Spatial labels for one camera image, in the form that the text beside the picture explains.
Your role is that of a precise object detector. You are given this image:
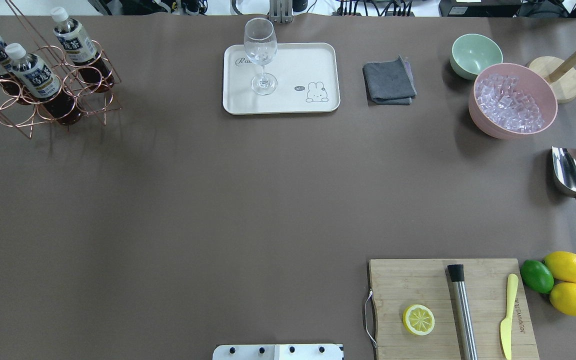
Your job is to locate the aluminium frame post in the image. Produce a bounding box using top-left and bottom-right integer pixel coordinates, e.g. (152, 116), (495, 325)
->
(268, 0), (294, 24)

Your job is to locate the half lemon slice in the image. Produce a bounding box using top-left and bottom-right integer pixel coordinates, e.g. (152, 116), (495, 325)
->
(402, 304), (435, 337)

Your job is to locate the copper wire bottle basket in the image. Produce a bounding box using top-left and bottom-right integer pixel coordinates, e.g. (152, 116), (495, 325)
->
(0, 0), (122, 139)

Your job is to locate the pink bowl with ice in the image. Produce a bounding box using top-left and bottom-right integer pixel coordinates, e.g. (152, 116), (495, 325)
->
(468, 63), (558, 139)

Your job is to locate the steel muddler black tip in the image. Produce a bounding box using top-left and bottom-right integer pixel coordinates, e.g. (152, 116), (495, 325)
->
(446, 264), (479, 360)

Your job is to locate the green lime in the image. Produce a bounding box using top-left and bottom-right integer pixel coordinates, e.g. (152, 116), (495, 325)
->
(519, 259), (554, 294)

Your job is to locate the tea bottle front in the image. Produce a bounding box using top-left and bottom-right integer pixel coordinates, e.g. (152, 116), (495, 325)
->
(6, 43), (82, 126)

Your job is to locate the clear wine glass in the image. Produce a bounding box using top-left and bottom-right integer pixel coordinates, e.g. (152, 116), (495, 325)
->
(243, 17), (278, 96)

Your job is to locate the yellow plastic knife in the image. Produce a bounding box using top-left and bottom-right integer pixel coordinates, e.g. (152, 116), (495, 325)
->
(499, 273), (519, 360)

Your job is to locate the wooden cutting board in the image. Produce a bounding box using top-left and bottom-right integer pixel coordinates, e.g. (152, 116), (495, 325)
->
(368, 259), (520, 360)

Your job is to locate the mint green bowl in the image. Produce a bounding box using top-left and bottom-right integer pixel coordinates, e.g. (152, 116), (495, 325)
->
(449, 33), (504, 80)

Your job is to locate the wooden cup tree stand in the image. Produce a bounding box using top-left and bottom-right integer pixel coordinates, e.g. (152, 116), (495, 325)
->
(526, 51), (576, 104)

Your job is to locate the tea bottle middle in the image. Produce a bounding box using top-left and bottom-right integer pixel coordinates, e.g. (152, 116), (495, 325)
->
(50, 7), (114, 92)

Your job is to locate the cream rabbit serving tray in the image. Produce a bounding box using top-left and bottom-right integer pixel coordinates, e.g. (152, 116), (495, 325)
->
(222, 42), (341, 116)

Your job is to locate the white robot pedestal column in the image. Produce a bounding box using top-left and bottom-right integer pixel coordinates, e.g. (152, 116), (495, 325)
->
(212, 343), (345, 360)

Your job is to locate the yellow lemon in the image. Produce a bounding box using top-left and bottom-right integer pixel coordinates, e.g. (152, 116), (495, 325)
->
(542, 251), (576, 283)
(549, 282), (576, 317)

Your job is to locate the folded grey cloth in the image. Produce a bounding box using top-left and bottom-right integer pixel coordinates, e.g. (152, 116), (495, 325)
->
(362, 56), (418, 106)

